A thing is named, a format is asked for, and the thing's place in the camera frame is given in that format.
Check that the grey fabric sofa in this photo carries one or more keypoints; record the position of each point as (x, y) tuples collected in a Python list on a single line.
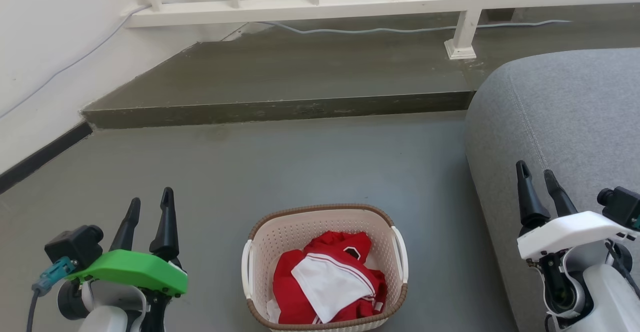
[(565, 122)]

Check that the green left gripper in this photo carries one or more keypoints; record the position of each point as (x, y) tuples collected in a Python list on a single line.
[(130, 269)]

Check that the raised concrete step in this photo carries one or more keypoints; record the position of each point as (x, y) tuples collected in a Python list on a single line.
[(280, 72)]

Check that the white wooden railing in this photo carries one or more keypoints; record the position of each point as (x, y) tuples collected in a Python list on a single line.
[(300, 10)]

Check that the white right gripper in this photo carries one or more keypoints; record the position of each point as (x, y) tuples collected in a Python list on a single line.
[(570, 232)]

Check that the cream perforated laundry basket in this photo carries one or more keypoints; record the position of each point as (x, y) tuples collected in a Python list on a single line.
[(295, 229)]

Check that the black baseboard strip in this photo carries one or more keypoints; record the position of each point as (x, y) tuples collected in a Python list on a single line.
[(45, 155)]

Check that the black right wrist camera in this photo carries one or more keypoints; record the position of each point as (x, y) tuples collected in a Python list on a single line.
[(622, 204)]

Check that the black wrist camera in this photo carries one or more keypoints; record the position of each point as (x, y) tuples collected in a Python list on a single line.
[(622, 204), (75, 246)]

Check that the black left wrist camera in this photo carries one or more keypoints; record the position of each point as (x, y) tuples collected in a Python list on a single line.
[(75, 246)]

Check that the red and white garment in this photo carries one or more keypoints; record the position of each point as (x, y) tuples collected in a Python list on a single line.
[(300, 282)]

